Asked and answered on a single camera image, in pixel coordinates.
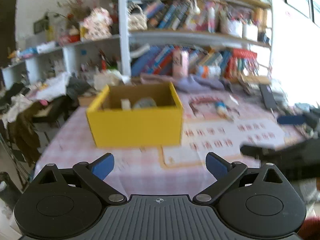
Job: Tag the pile of papers and booklets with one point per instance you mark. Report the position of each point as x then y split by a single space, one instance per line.
250 82

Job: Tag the white storage container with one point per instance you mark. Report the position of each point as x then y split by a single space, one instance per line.
250 32

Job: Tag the small black box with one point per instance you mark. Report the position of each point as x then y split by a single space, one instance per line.
263 37

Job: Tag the black smartphone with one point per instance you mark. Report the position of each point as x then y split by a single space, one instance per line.
268 97

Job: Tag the dark red cloth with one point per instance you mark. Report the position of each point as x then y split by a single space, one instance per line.
310 230

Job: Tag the low white shelf unit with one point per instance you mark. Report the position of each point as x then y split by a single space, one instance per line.
32 67

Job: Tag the stack of red boxes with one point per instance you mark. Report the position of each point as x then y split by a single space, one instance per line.
241 62

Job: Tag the pink cylinder device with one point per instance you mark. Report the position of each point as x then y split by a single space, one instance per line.
180 63

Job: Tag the grey round item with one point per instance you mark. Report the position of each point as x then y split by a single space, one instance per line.
145 103

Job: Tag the clear pen holder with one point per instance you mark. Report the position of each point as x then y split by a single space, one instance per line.
231 27

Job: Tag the white quilted handbag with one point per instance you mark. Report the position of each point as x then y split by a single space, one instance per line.
137 20

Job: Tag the slanted row of blue books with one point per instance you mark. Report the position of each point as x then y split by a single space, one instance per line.
155 60

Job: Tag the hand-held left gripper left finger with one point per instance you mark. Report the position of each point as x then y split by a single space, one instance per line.
103 167

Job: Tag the yellow cardboard box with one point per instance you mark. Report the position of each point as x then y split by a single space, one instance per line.
135 127

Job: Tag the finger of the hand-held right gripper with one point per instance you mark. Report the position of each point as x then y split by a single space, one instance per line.
257 152
291 120

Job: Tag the purple cloth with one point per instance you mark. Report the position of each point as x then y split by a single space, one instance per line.
195 83

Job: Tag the pink floral ornament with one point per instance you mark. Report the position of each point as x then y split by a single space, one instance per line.
97 25

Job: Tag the window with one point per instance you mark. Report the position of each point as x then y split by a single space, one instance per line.
300 0

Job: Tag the white plastic bag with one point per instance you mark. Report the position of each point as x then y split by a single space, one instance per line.
110 80

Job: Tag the pile of light clothing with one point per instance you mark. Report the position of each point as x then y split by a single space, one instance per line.
52 87

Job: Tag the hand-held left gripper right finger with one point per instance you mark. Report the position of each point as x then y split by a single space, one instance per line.
216 167

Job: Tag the small orange and blue boxes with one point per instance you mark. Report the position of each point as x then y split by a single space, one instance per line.
208 71

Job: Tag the dried flower bunch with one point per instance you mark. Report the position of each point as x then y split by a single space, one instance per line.
75 7

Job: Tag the cream cube box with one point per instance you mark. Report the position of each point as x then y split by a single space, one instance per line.
125 104

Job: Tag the dark brown garment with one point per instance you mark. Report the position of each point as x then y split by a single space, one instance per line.
25 132

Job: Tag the white bookshelf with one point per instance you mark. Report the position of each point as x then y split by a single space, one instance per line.
123 42

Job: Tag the upright row of colourful books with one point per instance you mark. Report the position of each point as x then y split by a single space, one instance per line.
172 15

